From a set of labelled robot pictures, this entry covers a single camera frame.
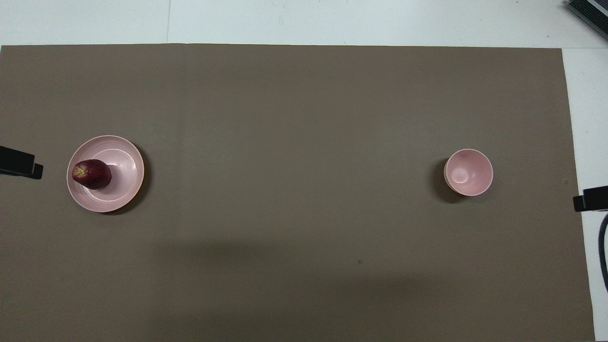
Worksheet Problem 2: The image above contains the dark red apple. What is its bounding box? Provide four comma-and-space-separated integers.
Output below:
72, 159, 113, 190

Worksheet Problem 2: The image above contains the black ribbed device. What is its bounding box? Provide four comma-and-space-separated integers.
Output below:
565, 0, 608, 41

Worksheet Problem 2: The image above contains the brown table mat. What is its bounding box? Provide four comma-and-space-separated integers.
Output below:
0, 44, 595, 342

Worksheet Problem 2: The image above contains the pink bowl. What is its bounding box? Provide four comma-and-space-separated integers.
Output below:
444, 148, 494, 197

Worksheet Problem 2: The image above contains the pink plate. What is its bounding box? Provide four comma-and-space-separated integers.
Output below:
66, 135, 145, 213

